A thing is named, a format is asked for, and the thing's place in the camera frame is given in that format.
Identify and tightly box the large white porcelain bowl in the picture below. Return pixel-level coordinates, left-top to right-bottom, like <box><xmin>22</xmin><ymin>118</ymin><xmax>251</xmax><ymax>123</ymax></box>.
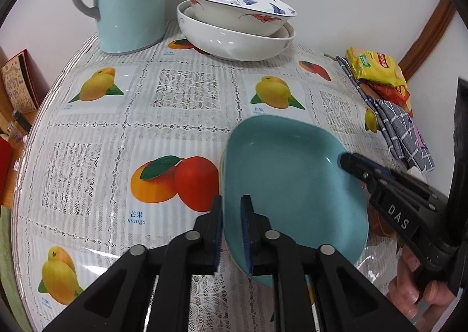
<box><xmin>176</xmin><ymin>1</ymin><xmax>296</xmax><ymax>61</ymax></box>

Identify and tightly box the brown wooden door frame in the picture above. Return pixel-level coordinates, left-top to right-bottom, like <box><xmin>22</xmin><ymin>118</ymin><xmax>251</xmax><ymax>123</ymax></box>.
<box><xmin>399</xmin><ymin>0</ymin><xmax>456</xmax><ymax>81</ymax></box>

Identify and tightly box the yellow chips bag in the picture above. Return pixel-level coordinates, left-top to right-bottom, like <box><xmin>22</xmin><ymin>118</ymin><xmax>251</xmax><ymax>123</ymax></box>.
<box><xmin>346</xmin><ymin>47</ymin><xmax>407</xmax><ymax>87</ymax></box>

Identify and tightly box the blue patterned porcelain bowl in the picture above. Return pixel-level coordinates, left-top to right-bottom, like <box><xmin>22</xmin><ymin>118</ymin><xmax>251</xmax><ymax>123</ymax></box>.
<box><xmin>190</xmin><ymin>0</ymin><xmax>297</xmax><ymax>36</ymax></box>

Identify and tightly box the brown clay bowl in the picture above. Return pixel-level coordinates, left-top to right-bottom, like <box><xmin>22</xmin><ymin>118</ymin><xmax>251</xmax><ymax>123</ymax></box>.
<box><xmin>367</xmin><ymin>205</ymin><xmax>396</xmax><ymax>238</ymax></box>

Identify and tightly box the red chips bag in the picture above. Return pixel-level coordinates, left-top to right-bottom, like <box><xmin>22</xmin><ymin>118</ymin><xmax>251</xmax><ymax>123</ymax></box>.
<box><xmin>367</xmin><ymin>81</ymin><xmax>413</xmax><ymax>118</ymax></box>

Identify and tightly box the right human hand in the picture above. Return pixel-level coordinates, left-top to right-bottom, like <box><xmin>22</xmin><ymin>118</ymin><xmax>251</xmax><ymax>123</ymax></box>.
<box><xmin>386</xmin><ymin>246</ymin><xmax>455</xmax><ymax>331</ymax></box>

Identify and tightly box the fruit print tablecloth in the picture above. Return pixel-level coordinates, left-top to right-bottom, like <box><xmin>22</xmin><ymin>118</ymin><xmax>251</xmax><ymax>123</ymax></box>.
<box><xmin>11</xmin><ymin>23</ymin><xmax>402</xmax><ymax>331</ymax></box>

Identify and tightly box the grey checked cloth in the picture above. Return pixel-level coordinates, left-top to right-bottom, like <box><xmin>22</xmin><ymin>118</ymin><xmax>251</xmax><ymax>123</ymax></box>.
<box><xmin>336</xmin><ymin>56</ymin><xmax>436</xmax><ymax>173</ymax></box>

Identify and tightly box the blue square plate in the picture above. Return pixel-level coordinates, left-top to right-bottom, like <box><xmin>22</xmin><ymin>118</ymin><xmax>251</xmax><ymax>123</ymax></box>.
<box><xmin>221</xmin><ymin>115</ymin><xmax>368</xmax><ymax>273</ymax></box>

